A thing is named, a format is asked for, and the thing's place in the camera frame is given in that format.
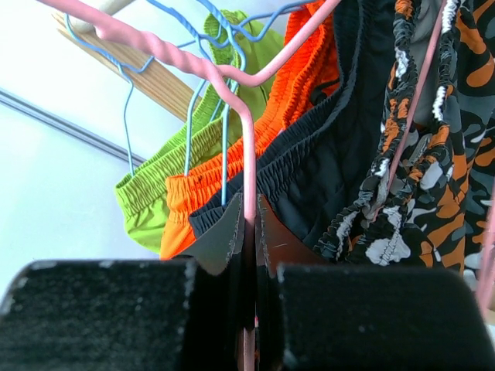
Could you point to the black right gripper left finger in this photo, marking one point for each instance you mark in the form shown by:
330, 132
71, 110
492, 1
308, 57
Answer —
180, 314

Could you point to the black shorts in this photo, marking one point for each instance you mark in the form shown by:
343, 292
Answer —
314, 169

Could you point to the pink hanger of teal shorts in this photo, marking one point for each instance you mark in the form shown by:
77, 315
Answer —
486, 278

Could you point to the orange grey camouflage shorts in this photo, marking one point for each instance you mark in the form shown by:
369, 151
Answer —
425, 196

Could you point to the pink hanger of camouflage shorts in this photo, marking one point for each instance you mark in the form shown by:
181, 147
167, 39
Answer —
116, 31

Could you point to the lime green shorts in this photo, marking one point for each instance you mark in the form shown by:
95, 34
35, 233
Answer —
142, 197

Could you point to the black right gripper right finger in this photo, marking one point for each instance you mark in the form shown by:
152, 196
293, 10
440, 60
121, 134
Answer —
318, 316

